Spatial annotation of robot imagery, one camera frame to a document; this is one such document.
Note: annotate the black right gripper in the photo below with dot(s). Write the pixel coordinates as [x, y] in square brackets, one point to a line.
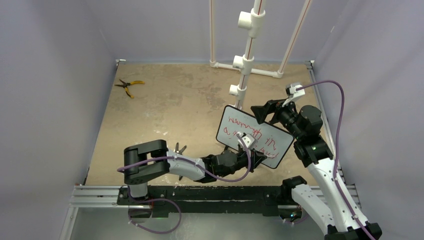
[261, 111]

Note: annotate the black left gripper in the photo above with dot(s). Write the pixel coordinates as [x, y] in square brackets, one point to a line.
[256, 157]

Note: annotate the small black-framed whiteboard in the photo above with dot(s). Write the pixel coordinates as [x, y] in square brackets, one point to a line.
[272, 141]

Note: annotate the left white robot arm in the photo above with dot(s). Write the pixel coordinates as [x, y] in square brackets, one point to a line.
[147, 161]

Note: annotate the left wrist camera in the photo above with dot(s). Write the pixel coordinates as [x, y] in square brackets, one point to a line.
[246, 139]

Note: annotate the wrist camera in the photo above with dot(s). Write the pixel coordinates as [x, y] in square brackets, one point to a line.
[293, 94]
[246, 139]

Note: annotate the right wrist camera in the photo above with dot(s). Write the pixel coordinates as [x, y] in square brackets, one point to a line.
[293, 94]

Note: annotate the black handled pliers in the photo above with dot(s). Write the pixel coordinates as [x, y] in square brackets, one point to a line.
[178, 149]

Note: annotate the white PVC pipe frame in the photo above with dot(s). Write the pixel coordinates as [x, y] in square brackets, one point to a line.
[252, 22]

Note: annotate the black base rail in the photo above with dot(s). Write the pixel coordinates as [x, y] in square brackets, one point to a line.
[162, 200]

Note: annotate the yellow handled needle-nose pliers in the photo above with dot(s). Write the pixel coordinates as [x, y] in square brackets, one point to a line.
[126, 85]

